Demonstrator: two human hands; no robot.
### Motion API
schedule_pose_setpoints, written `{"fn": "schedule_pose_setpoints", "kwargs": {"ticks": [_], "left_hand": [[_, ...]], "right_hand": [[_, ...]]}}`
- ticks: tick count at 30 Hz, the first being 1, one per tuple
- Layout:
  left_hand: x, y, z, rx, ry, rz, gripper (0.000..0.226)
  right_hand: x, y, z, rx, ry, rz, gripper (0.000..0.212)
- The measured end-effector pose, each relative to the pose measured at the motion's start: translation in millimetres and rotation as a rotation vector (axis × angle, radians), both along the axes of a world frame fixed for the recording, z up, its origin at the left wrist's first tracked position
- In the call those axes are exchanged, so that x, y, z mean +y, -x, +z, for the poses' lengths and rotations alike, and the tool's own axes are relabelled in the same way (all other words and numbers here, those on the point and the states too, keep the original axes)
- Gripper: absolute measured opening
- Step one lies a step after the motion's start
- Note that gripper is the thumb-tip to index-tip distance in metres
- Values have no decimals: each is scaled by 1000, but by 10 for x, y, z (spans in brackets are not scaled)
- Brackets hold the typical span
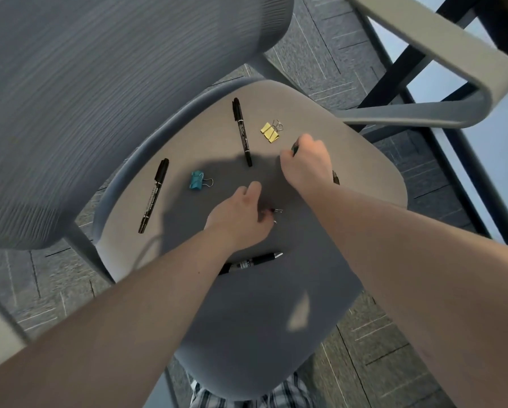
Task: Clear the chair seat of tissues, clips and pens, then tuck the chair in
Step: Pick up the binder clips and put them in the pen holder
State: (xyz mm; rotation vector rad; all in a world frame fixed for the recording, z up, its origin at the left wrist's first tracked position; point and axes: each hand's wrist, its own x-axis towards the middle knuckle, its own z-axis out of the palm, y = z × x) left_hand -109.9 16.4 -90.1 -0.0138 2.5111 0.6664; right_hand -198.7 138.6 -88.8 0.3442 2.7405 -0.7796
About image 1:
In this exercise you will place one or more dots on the dark green pen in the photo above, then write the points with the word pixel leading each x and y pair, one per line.
pixel 336 178

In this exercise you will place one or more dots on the yellow binder clip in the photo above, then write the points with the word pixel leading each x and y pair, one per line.
pixel 273 136
pixel 266 128

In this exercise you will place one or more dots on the black metal table frame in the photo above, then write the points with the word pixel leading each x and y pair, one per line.
pixel 411 59

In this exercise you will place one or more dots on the blue binder clip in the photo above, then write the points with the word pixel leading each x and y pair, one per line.
pixel 196 181

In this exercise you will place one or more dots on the plaid shorts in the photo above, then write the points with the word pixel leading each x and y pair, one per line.
pixel 254 398

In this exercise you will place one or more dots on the grey chair seat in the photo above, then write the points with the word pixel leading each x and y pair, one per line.
pixel 254 335

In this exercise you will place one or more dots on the person's left forearm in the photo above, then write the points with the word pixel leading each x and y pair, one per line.
pixel 109 331

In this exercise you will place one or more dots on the person's left hand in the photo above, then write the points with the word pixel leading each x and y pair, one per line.
pixel 235 223

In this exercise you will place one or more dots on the black marker pen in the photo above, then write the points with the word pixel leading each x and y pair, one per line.
pixel 153 196
pixel 241 130

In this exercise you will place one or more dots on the person's right thumb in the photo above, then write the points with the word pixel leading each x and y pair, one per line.
pixel 287 160

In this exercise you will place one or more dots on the person's left fingers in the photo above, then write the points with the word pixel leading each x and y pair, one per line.
pixel 254 192

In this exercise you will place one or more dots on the small binder clip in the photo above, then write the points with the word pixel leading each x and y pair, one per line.
pixel 277 211

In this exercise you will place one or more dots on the person's right forearm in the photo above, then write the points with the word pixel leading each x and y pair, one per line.
pixel 428 284

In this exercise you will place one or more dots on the grey mesh chair backrest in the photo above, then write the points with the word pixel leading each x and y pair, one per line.
pixel 109 101

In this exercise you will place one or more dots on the black ballpoint pen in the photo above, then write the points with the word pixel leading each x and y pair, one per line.
pixel 254 262

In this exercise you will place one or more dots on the person's right hand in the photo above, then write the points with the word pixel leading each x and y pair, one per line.
pixel 311 167

